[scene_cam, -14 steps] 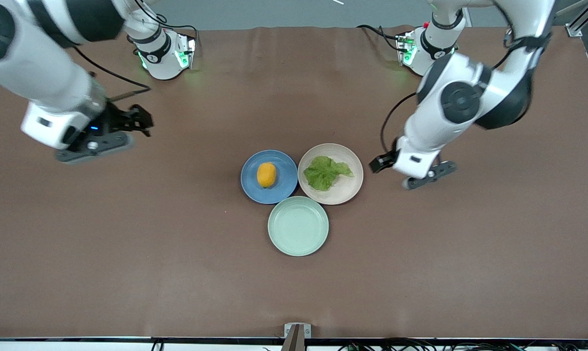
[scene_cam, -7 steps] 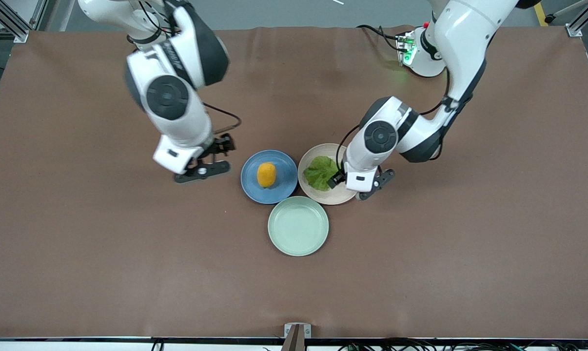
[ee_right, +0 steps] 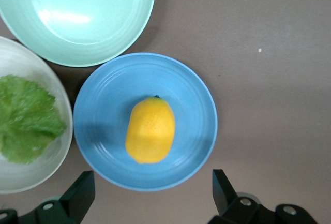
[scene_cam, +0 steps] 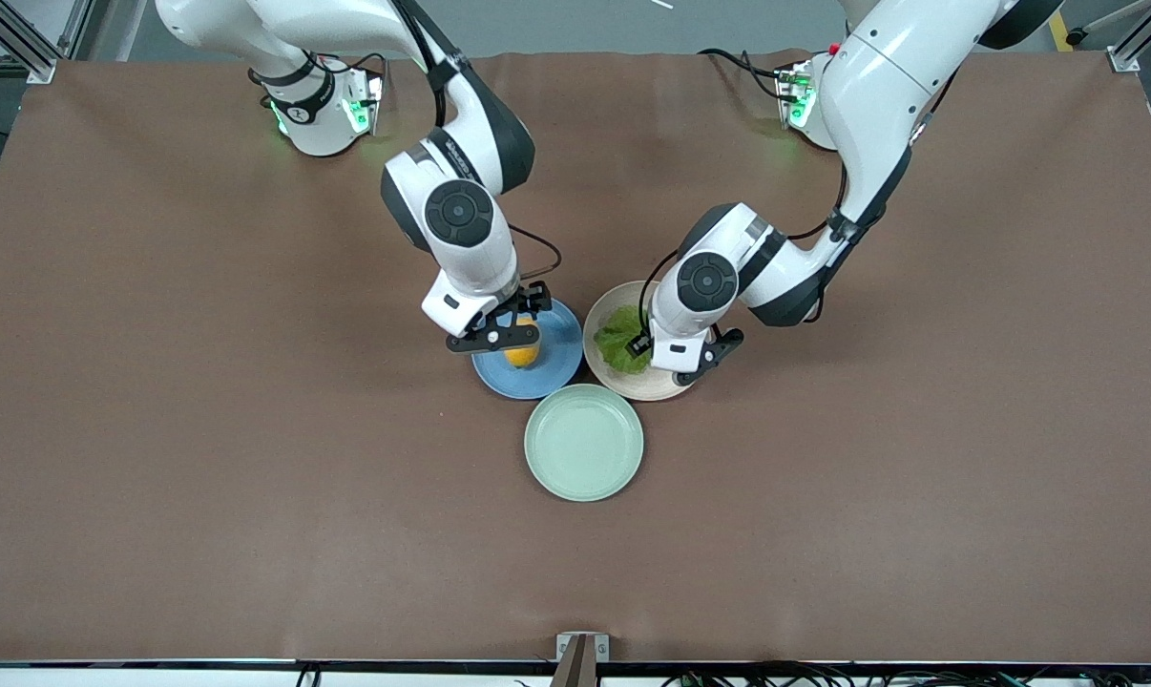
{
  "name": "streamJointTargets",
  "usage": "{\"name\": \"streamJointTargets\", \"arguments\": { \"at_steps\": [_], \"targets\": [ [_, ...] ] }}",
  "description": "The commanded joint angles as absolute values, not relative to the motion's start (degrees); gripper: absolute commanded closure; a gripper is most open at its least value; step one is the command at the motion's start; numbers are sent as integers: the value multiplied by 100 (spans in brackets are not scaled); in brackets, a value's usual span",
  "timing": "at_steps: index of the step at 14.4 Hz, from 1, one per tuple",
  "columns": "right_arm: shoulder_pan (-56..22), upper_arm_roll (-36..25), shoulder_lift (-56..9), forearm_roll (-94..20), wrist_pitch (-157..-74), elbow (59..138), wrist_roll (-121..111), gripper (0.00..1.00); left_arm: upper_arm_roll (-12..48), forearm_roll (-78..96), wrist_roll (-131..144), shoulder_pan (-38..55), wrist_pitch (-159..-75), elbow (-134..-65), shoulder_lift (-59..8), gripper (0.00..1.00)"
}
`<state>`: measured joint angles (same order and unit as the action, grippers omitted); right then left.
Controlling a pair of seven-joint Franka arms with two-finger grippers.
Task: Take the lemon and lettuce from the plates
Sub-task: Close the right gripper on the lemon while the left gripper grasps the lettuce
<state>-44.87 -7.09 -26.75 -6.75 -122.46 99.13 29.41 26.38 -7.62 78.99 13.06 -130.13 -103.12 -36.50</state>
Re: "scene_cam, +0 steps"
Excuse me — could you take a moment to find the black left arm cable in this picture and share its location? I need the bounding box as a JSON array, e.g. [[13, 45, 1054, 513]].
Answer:
[[638, 67, 960, 335]]

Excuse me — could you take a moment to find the aluminium frame post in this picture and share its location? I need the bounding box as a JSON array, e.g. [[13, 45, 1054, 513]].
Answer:
[[1107, 0, 1151, 74], [0, 0, 94, 86]]

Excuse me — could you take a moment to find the black base cable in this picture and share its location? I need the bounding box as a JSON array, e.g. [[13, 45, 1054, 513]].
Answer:
[[320, 52, 388, 96], [697, 47, 788, 102]]

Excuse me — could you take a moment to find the yellow lemon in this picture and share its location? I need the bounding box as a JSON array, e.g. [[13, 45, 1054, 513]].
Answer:
[[502, 324, 542, 370]]

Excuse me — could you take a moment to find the black left base cable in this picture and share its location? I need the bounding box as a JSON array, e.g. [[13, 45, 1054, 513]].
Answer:
[[697, 47, 788, 102]]

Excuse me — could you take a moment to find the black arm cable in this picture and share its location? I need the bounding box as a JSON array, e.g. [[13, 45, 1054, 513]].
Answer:
[[638, 67, 960, 335], [391, 0, 564, 283]]

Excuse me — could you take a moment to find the green lettuce leaf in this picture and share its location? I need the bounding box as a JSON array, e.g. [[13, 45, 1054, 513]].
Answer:
[[594, 303, 649, 375]]

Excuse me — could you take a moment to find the blue round plate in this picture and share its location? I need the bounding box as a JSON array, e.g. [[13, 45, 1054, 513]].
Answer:
[[471, 298, 584, 400]]

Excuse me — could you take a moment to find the grey stand leg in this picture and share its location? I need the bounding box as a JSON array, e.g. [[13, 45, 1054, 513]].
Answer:
[[1064, 0, 1151, 49]]

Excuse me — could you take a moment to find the beige round plate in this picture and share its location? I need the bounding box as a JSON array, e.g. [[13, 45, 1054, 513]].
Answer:
[[583, 281, 701, 402]]

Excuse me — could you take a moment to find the metal table edge bracket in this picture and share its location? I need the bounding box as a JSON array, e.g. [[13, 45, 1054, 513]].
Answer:
[[551, 632, 611, 687]]

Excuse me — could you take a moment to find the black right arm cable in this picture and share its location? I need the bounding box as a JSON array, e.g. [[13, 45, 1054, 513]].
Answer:
[[391, 0, 564, 283]]

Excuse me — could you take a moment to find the pale green round plate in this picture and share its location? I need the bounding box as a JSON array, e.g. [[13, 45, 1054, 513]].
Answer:
[[524, 384, 645, 503]]

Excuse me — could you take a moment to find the brown table cover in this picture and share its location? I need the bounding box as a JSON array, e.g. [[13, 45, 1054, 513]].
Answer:
[[0, 48, 1151, 665]]

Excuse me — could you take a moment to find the black right base cable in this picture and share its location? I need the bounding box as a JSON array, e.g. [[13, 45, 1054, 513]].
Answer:
[[320, 52, 388, 96]]

